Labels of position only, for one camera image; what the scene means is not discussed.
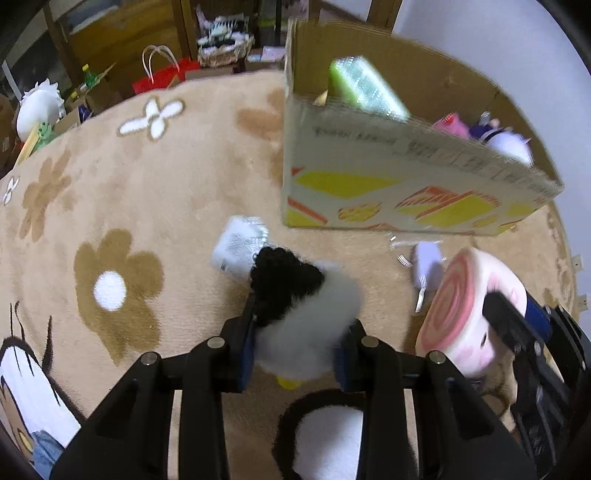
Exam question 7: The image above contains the printed cardboard box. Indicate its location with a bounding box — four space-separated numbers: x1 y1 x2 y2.
281 18 565 237

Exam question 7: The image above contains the wooden wardrobe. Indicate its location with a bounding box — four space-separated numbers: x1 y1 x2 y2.
0 0 199 107

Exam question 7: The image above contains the beige floral blanket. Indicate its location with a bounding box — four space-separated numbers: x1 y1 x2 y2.
0 69 579 480

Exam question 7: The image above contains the white printed plastic packet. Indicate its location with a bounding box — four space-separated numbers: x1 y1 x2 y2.
209 215 269 281

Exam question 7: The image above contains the white doll plush purple hair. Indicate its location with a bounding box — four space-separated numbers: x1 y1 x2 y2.
468 111 535 165

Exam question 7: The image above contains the pink swirl roll plush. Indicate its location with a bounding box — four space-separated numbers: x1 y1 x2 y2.
414 247 530 378

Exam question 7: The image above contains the cardboard box with bottles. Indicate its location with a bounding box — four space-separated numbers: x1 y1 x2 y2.
61 62 124 121

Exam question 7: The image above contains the pink fluffy plush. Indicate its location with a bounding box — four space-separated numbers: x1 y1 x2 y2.
433 114 472 140

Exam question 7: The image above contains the lace trimmed wicker basket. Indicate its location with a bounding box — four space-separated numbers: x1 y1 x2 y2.
197 15 256 68

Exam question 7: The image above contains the green tissue pack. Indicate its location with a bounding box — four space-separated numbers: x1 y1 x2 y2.
328 56 411 122

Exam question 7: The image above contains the red paper bag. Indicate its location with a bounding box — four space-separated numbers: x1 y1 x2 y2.
132 44 202 96

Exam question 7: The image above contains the yellow flat toy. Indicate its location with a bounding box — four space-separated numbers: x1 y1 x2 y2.
13 129 43 168

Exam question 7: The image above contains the small black and white plush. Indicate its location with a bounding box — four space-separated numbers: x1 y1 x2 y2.
249 247 366 391

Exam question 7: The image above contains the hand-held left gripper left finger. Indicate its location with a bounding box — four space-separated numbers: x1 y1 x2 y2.
48 305 257 480

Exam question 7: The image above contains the white spiky hair plush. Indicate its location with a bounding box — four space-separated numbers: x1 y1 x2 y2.
16 78 64 140

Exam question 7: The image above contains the clear plastic wrapper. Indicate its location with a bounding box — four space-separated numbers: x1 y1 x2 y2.
392 235 447 315

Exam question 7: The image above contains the green frog plush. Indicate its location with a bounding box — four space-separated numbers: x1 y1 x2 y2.
34 122 57 149

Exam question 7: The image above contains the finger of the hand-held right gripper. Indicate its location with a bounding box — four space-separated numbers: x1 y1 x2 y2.
525 295 556 340
482 291 544 354

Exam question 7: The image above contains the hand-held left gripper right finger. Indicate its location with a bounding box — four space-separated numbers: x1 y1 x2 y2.
332 320 539 480

